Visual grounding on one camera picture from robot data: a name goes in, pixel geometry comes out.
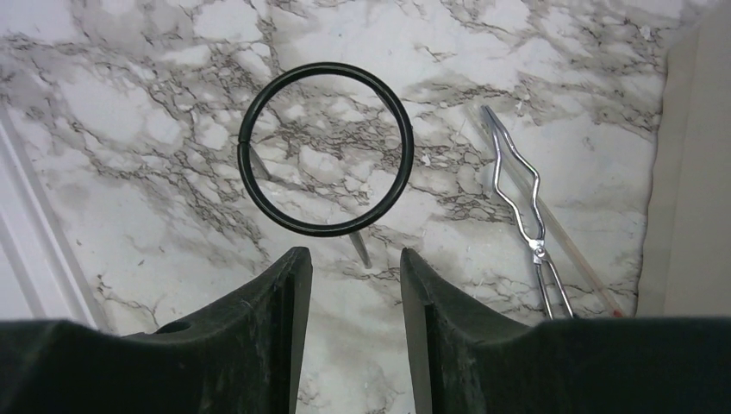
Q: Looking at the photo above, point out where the beige plastic bin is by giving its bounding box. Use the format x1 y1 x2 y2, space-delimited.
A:
636 1 730 317

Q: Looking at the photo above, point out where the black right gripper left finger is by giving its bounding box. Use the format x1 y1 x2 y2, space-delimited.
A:
1 247 313 413

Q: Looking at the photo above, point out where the metal test tube clamp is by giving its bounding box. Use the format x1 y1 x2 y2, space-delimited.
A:
479 103 576 321

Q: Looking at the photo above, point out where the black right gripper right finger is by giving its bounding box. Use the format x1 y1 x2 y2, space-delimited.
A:
400 248 730 413

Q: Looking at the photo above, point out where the black cable on table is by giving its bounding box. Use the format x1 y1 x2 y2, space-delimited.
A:
236 61 415 270

